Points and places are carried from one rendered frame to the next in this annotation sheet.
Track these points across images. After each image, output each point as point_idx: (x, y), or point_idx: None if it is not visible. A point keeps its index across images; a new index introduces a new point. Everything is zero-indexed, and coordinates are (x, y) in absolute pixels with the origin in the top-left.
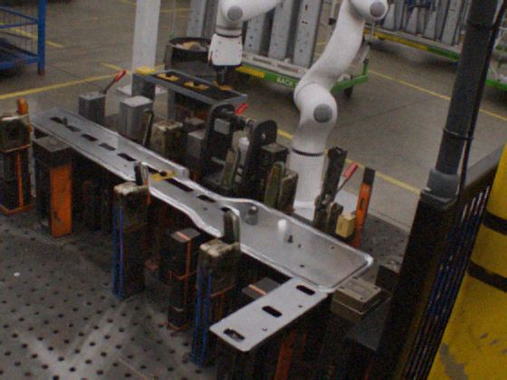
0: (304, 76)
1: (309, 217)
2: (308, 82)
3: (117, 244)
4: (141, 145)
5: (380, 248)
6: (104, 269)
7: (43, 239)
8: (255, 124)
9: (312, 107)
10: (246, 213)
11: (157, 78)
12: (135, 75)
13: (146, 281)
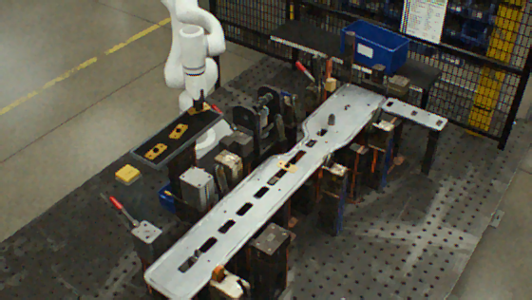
0: (175, 65)
1: (226, 134)
2: (181, 65)
3: (336, 207)
4: (227, 190)
5: (226, 115)
6: (309, 247)
7: (284, 299)
8: (277, 91)
9: (216, 70)
10: (332, 121)
11: (161, 158)
12: (132, 183)
13: (313, 221)
